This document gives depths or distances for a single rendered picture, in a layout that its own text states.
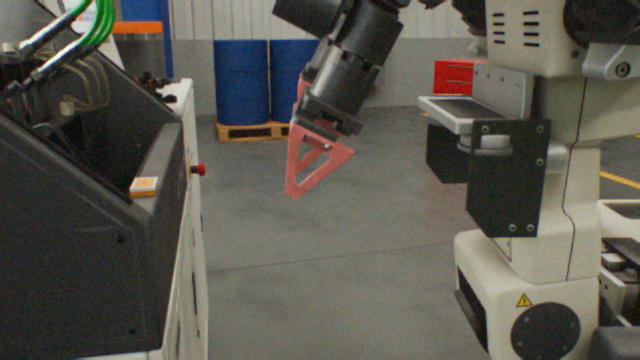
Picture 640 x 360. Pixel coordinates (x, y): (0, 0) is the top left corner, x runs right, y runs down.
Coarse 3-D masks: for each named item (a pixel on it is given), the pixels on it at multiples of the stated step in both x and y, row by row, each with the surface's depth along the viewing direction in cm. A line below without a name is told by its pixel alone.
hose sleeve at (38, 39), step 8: (64, 16) 80; (72, 16) 80; (56, 24) 80; (64, 24) 80; (40, 32) 80; (48, 32) 80; (56, 32) 80; (32, 40) 80; (40, 40) 80; (48, 40) 81
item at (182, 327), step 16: (176, 256) 89; (192, 256) 128; (176, 272) 84; (192, 272) 124; (176, 288) 82; (192, 288) 121; (176, 304) 80; (192, 304) 118; (176, 320) 79; (192, 320) 115; (176, 336) 78; (192, 336) 112; (176, 352) 76; (192, 352) 109
